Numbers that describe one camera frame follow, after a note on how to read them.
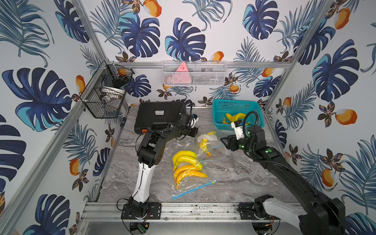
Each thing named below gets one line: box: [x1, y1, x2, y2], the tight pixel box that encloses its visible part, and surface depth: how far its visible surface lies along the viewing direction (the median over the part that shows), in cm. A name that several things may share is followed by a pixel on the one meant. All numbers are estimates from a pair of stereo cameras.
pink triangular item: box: [173, 61, 192, 84], surface depth 92 cm
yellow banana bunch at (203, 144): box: [200, 130, 217, 157], surface depth 94 cm
